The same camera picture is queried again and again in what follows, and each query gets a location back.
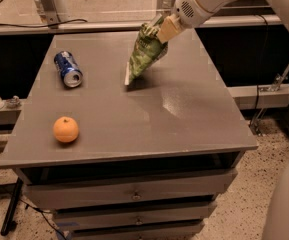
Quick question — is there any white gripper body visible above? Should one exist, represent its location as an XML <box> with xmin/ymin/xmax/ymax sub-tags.
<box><xmin>171</xmin><ymin>0</ymin><xmax>224</xmax><ymax>29</ymax></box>

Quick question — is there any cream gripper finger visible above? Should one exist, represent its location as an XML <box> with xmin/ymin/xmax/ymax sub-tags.
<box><xmin>157</xmin><ymin>14</ymin><xmax>184</xmax><ymax>44</ymax></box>

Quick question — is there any green jalapeno chip bag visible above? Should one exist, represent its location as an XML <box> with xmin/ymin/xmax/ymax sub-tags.
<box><xmin>124</xmin><ymin>14</ymin><xmax>168</xmax><ymax>86</ymax></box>

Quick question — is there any blue pepsi can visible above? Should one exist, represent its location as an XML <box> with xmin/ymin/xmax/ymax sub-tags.
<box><xmin>54</xmin><ymin>51</ymin><xmax>83</xmax><ymax>88</ymax></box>

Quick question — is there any grey drawer cabinet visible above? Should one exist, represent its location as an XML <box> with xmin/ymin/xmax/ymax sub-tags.
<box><xmin>0</xmin><ymin>28</ymin><xmax>259</xmax><ymax>240</ymax></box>

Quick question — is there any orange fruit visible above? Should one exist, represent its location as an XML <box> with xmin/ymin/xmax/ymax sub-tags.
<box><xmin>53</xmin><ymin>116</ymin><xmax>79</xmax><ymax>143</ymax></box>

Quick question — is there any bottom grey drawer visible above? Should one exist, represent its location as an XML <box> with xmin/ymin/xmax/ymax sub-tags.
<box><xmin>71</xmin><ymin>220</ymin><xmax>204</xmax><ymax>240</ymax></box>

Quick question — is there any grey drawer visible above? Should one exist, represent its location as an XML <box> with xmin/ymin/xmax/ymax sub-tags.
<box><xmin>53</xmin><ymin>201</ymin><xmax>217</xmax><ymax>231</ymax></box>
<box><xmin>71</xmin><ymin>220</ymin><xmax>204</xmax><ymax>240</ymax></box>
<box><xmin>23</xmin><ymin>169</ymin><xmax>237</xmax><ymax>210</ymax></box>

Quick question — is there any top grey drawer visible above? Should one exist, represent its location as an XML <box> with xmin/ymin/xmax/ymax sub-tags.
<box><xmin>23</xmin><ymin>169</ymin><xmax>237</xmax><ymax>210</ymax></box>

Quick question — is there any black metal leg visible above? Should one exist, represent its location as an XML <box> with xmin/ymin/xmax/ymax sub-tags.
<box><xmin>0</xmin><ymin>178</ymin><xmax>23</xmax><ymax>236</ymax></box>

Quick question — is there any middle grey drawer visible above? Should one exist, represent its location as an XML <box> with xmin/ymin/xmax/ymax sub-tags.
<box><xmin>53</xmin><ymin>201</ymin><xmax>217</xmax><ymax>231</ymax></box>

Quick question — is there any black cable on rail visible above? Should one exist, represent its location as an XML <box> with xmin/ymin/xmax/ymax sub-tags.
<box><xmin>0</xmin><ymin>18</ymin><xmax>88</xmax><ymax>29</ymax></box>

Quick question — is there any grey metal rail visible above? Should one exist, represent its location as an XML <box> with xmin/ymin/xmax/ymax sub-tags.
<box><xmin>0</xmin><ymin>15</ymin><xmax>282</xmax><ymax>36</ymax></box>

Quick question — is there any black floor cable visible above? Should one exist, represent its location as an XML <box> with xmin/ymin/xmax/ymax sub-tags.
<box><xmin>0</xmin><ymin>151</ymin><xmax>67</xmax><ymax>240</ymax></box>

